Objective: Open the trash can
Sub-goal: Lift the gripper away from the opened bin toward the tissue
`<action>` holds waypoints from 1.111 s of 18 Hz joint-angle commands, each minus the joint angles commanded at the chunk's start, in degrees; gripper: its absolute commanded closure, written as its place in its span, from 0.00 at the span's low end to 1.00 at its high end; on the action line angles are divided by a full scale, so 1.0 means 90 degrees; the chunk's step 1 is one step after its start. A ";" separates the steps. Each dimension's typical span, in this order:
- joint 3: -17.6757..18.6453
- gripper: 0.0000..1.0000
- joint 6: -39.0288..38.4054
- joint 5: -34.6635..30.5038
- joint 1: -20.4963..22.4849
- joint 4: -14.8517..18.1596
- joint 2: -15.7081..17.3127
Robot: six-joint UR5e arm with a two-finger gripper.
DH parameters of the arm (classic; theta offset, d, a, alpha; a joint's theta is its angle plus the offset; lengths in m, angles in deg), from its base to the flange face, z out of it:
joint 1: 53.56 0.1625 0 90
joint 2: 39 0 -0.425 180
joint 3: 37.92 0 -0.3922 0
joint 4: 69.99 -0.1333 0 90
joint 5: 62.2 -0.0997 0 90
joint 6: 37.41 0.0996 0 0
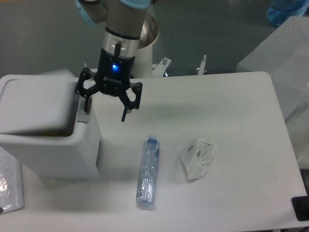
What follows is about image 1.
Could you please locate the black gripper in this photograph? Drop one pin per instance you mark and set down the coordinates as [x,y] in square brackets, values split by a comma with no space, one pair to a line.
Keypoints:
[114,72]

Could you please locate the white push-button trash can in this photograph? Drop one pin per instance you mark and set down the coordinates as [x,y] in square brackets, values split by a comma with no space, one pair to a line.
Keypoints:
[43,124]

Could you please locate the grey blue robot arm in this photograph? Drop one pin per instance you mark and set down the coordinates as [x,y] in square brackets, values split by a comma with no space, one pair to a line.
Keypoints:
[124,21]

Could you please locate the crushed clear plastic bottle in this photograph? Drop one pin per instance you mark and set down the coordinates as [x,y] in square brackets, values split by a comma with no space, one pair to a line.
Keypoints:
[148,172]

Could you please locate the white mask in wrapper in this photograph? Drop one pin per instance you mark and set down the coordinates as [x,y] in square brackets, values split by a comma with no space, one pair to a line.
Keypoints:
[196,155]

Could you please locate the black device at edge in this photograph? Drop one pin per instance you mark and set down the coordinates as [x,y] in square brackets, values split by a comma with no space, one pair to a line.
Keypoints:
[301,207]

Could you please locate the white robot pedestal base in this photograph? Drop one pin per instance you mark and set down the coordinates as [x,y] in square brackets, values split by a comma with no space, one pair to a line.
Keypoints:
[143,66]

